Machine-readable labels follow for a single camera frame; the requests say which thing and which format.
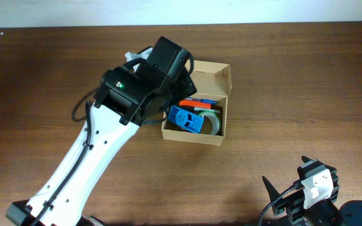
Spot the orange black stapler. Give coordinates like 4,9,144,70
179,100,212,109

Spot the blue ballpoint pen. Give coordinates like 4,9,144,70
186,97,218,104

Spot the brown cardboard box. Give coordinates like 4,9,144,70
162,60,232,146

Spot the blue plastic block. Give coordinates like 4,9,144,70
168,106,204,133

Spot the green tape roll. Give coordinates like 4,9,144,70
198,110,221,136

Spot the black sharpie marker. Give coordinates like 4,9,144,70
193,107,221,114

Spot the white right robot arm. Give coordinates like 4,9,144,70
257,156,362,226

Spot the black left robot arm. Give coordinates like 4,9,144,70
6,36,197,226

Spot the black right camera cable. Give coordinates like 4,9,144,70
256,184,298,226

